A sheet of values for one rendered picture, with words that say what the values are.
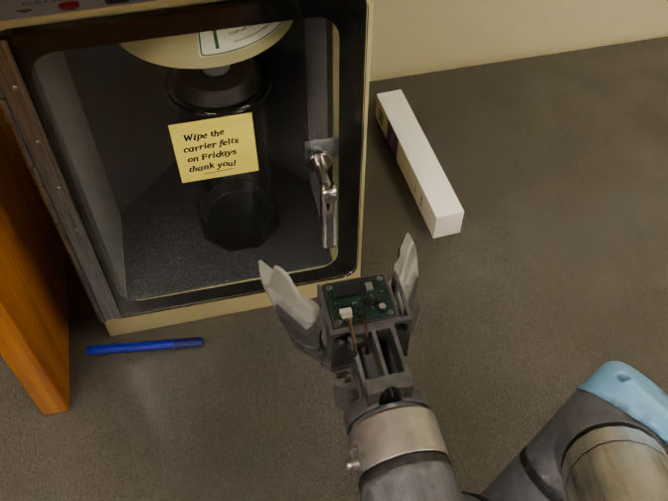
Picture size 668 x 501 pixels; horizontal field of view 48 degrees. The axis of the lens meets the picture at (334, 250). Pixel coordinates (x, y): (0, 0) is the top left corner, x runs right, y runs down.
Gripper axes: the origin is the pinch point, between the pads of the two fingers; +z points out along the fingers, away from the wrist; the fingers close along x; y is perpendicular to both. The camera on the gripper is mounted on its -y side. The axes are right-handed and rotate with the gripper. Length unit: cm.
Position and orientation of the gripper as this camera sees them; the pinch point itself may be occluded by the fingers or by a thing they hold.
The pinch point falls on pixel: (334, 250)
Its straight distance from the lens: 74.9
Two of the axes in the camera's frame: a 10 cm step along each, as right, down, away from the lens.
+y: 0.0, -6.1, -7.9
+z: -2.3, -7.7, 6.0
